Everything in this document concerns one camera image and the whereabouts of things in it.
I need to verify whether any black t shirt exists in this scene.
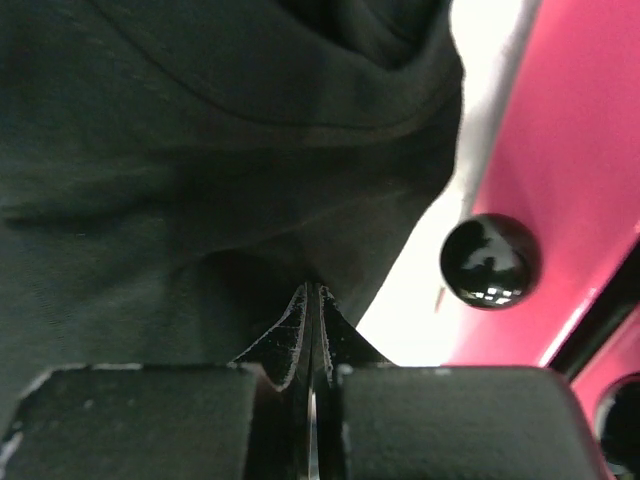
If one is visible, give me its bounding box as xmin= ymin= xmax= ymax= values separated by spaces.
xmin=1 ymin=1 xmax=463 ymax=424

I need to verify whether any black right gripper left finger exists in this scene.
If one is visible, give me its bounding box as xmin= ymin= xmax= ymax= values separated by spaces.
xmin=231 ymin=285 xmax=312 ymax=479

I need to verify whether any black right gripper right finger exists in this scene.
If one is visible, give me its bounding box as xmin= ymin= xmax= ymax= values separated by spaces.
xmin=312 ymin=285 xmax=390 ymax=479

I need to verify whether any black and pink drawer box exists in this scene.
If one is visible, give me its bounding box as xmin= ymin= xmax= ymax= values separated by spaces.
xmin=440 ymin=1 xmax=639 ymax=479

